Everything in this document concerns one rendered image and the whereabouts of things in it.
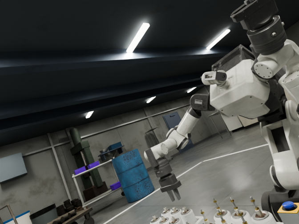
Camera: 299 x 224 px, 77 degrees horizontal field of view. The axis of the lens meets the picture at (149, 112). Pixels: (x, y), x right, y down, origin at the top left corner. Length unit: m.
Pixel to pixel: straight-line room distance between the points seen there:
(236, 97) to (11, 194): 7.30
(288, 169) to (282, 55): 0.61
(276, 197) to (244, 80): 0.74
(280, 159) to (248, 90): 0.41
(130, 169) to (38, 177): 4.44
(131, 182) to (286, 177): 3.07
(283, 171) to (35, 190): 7.20
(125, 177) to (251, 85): 3.26
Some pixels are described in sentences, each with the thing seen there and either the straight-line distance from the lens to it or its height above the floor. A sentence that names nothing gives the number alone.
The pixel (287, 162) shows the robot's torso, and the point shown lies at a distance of 1.15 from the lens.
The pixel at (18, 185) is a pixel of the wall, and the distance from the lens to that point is 7.67.
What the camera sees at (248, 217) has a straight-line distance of 1.17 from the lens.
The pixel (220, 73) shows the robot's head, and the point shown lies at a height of 0.91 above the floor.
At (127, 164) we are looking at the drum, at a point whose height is 0.69.
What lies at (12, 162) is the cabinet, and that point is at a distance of 7.46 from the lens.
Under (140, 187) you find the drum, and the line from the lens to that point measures 3.87.
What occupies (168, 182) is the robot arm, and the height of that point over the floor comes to 0.55.
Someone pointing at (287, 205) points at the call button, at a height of 0.33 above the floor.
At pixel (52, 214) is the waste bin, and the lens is 4.55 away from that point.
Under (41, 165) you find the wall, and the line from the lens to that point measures 7.73.
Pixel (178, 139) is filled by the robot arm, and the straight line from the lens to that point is 1.20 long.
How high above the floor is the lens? 0.73
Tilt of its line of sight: 11 degrees up
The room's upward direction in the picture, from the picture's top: 25 degrees counter-clockwise
